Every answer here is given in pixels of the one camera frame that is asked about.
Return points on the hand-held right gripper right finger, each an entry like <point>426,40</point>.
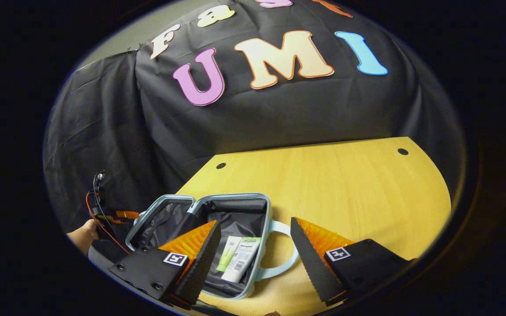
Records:
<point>314,265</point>

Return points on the white skincare tube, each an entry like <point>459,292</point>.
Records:
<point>242,263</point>

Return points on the black backdrop cloth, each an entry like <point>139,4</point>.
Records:
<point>279,118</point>

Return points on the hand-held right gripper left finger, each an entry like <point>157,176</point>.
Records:
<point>202,263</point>

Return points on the light blue suitcase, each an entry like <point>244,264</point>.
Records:
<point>244,215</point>

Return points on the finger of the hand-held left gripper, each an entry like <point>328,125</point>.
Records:
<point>128,214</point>

